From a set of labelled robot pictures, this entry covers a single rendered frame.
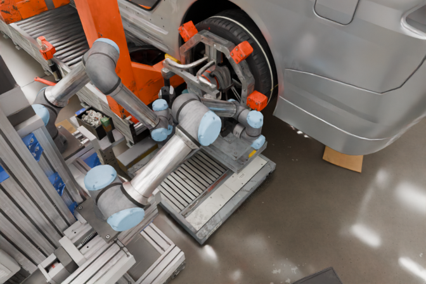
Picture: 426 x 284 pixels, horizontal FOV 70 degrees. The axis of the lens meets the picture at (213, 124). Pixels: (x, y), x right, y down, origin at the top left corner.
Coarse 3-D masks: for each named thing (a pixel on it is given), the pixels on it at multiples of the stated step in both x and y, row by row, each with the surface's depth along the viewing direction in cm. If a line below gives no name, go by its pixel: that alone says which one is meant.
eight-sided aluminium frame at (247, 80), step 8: (200, 32) 169; (208, 32) 169; (192, 40) 175; (200, 40) 169; (208, 40) 165; (216, 40) 167; (224, 40) 163; (184, 48) 185; (216, 48) 164; (224, 48) 159; (232, 48) 160; (184, 56) 189; (184, 64) 193; (232, 64) 162; (240, 64) 164; (192, 72) 203; (240, 72) 161; (248, 72) 163; (184, 80) 203; (240, 80) 164; (248, 80) 163; (248, 88) 164
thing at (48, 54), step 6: (42, 36) 286; (42, 42) 280; (48, 42) 279; (48, 48) 271; (54, 48) 275; (42, 54) 266; (48, 54) 269; (36, 78) 308; (48, 84) 303; (54, 84) 300
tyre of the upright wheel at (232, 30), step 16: (224, 16) 171; (240, 16) 170; (224, 32) 165; (240, 32) 161; (256, 32) 165; (192, 48) 193; (256, 48) 161; (256, 64) 161; (272, 64) 167; (256, 80) 168; (272, 96) 181
